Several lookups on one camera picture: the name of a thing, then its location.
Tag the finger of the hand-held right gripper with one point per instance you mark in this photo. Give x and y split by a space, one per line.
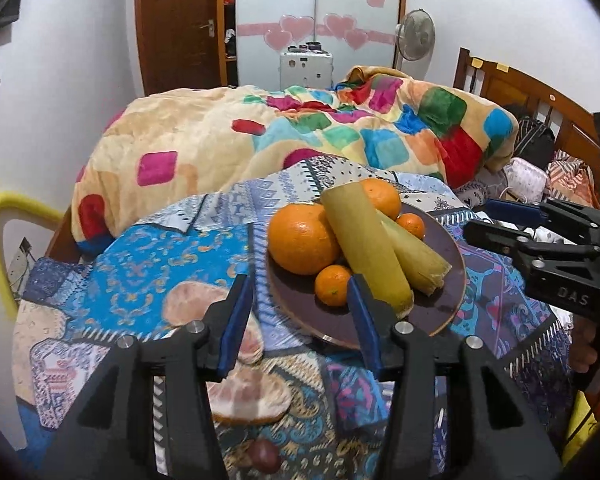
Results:
495 240
515 211

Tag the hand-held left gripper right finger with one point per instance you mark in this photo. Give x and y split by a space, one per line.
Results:
365 320

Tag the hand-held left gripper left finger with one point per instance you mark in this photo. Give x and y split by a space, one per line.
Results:
235 320

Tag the pale pomelo segment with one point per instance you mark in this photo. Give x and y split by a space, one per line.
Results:
252 340

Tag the small tangerine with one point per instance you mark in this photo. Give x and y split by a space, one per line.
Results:
332 285
411 225

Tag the peeled pink pomelo segment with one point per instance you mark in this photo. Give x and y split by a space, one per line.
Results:
185 302

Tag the brown round plate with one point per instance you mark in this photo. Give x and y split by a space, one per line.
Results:
430 310

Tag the pomelo wedge with rind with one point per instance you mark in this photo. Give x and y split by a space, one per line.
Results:
250 395

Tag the short corn cob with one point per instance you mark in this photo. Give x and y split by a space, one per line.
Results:
420 260

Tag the long yellow-green corn cob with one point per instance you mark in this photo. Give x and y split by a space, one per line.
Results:
365 240

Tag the large orange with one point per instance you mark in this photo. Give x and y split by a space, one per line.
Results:
382 197
300 240

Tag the person's right hand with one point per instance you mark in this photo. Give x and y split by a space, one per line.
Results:
582 347

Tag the light pink quilted bag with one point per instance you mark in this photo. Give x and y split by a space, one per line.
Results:
525 177

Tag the striped cloth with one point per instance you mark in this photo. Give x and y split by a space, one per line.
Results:
570 175

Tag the black bag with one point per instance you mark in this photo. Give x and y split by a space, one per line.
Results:
532 135

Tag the wooden headboard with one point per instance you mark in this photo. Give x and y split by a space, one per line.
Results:
530 90

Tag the dark red round fruit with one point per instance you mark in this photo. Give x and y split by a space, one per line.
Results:
263 456

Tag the colourful checked blanket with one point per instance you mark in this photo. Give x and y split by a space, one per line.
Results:
190 130

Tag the standing electric fan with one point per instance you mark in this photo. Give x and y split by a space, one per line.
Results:
416 35

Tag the wooden wardrobe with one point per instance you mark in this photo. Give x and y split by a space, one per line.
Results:
230 75

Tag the small dark jars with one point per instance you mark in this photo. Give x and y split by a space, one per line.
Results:
307 49

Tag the clothes on wardrobe shelves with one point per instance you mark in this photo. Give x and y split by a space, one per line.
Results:
229 35

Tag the pink heart stickers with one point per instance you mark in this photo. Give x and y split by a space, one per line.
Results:
295 25

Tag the brown wooden door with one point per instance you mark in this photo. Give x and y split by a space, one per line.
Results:
175 25

